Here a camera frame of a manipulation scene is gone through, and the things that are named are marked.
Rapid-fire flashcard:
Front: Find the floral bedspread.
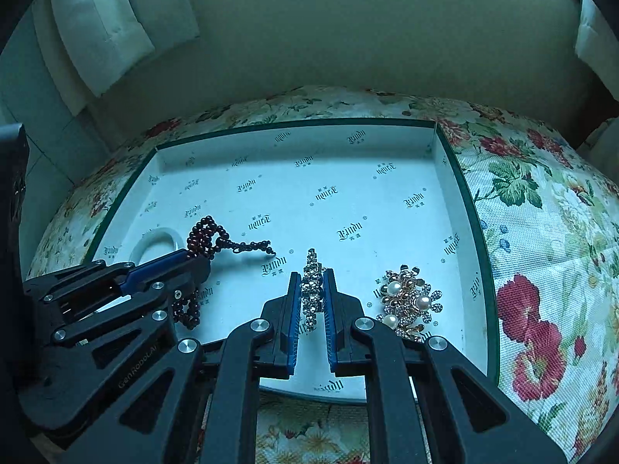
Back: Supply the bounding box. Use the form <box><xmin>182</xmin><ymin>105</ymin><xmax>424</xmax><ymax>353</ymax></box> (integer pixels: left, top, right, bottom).
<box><xmin>29</xmin><ymin>86</ymin><xmax>618</xmax><ymax>463</ymax></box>

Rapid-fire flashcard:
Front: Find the right white curtain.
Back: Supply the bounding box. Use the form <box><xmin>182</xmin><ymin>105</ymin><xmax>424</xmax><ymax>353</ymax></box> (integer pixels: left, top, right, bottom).
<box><xmin>575</xmin><ymin>0</ymin><xmax>619</xmax><ymax>101</ymax></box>

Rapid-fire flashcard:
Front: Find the green white jewelry tray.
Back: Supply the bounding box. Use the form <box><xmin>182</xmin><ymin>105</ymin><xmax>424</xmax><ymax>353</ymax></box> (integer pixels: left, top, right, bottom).
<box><xmin>87</xmin><ymin>118</ymin><xmax>499</xmax><ymax>379</ymax></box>

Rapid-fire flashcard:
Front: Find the white curtain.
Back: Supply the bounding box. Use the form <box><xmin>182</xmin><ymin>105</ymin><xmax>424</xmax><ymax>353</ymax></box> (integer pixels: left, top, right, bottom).
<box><xmin>31</xmin><ymin>0</ymin><xmax>199</xmax><ymax>116</ymax></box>
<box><xmin>575</xmin><ymin>0</ymin><xmax>619</xmax><ymax>101</ymax></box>

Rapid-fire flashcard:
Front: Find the pearl gold flower brooch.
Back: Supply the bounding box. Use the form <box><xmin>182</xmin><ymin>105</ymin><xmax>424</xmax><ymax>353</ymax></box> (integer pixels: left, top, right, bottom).
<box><xmin>374</xmin><ymin>264</ymin><xmax>443</xmax><ymax>343</ymax></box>

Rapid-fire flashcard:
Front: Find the silver rhinestone leaf brooch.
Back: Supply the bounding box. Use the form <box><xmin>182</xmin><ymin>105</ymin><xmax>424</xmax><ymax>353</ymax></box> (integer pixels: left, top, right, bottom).
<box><xmin>301</xmin><ymin>248</ymin><xmax>324</xmax><ymax>332</ymax></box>

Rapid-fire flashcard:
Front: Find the dark red bead necklace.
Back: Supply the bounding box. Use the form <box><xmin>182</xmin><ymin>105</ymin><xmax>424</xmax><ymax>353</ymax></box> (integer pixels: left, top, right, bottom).
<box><xmin>171</xmin><ymin>215</ymin><xmax>277</xmax><ymax>331</ymax></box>

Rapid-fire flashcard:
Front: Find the white jade bangle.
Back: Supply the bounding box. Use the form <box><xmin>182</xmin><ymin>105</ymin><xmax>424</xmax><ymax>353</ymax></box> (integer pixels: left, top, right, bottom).
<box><xmin>129</xmin><ymin>227</ymin><xmax>185</xmax><ymax>266</ymax></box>

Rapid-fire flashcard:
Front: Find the left white curtain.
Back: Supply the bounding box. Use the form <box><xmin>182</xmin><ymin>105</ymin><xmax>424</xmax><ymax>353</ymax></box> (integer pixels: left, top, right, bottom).
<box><xmin>31</xmin><ymin>0</ymin><xmax>199</xmax><ymax>116</ymax></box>

